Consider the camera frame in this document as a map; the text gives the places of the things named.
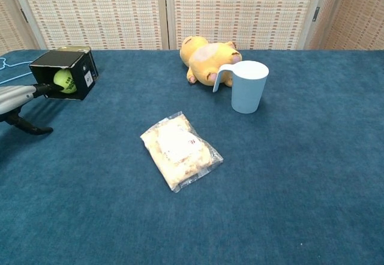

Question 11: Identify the black open cardboard box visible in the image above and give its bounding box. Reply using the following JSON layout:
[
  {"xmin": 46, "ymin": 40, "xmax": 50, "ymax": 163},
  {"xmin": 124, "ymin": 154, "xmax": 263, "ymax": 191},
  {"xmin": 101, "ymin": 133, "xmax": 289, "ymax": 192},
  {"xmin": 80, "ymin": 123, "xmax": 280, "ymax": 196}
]
[{"xmin": 29, "ymin": 50, "xmax": 99, "ymax": 101}]

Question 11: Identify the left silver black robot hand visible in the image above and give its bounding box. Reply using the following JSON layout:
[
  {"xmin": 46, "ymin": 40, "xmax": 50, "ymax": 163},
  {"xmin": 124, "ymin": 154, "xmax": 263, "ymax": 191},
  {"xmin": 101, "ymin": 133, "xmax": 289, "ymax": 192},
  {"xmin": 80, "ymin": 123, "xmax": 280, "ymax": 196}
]
[{"xmin": 0, "ymin": 83, "xmax": 65, "ymax": 136}]

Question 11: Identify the green tennis ball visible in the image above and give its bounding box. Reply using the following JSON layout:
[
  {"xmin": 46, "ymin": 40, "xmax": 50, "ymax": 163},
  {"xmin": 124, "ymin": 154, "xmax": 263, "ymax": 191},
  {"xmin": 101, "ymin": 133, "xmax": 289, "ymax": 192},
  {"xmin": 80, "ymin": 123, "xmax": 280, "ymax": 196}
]
[{"xmin": 53, "ymin": 68, "xmax": 78, "ymax": 94}]

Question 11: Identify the light blue wire hanger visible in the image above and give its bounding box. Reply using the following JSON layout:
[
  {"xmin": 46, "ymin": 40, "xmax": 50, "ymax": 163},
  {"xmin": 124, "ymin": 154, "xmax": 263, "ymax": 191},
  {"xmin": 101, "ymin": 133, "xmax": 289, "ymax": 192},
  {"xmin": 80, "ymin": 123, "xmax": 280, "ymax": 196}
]
[{"xmin": 0, "ymin": 57, "xmax": 32, "ymax": 86}]

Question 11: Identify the clear plastic snack bag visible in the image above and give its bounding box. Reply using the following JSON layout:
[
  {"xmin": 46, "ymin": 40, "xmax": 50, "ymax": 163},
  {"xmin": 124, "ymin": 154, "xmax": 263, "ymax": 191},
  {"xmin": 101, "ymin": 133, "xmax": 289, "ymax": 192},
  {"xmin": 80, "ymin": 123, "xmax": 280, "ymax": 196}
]
[{"xmin": 140, "ymin": 111, "xmax": 224, "ymax": 192}]

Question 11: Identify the yellow plush toy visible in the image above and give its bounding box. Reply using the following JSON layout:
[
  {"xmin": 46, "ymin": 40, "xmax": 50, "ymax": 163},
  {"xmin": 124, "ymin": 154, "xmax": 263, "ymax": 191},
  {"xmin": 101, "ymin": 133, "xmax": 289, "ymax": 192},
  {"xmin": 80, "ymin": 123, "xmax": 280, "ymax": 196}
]
[{"xmin": 179, "ymin": 35, "xmax": 243, "ymax": 88}]

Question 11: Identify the dark blue table cloth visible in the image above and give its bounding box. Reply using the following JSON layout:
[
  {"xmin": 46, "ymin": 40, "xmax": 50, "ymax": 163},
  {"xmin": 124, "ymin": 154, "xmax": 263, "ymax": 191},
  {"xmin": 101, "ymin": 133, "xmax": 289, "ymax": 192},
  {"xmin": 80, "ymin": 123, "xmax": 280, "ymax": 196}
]
[{"xmin": 0, "ymin": 49, "xmax": 384, "ymax": 265}]

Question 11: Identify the light blue handled cup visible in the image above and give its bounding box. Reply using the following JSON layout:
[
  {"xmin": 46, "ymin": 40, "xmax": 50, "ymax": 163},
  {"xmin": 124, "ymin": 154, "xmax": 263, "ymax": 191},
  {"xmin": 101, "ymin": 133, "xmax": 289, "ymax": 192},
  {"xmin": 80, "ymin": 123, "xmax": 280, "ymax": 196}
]
[{"xmin": 212, "ymin": 61, "xmax": 269, "ymax": 115}]

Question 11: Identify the woven bamboo screen panel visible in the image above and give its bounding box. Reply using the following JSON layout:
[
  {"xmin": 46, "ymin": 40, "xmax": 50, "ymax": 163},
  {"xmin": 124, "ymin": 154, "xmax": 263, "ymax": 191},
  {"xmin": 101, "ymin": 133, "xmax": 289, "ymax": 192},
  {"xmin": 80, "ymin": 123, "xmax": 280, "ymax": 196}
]
[
  {"xmin": 305, "ymin": 0, "xmax": 384, "ymax": 51},
  {"xmin": 164, "ymin": 0, "xmax": 331, "ymax": 51},
  {"xmin": 0, "ymin": 0, "xmax": 40, "ymax": 56},
  {"xmin": 11, "ymin": 0, "xmax": 169, "ymax": 51}
]

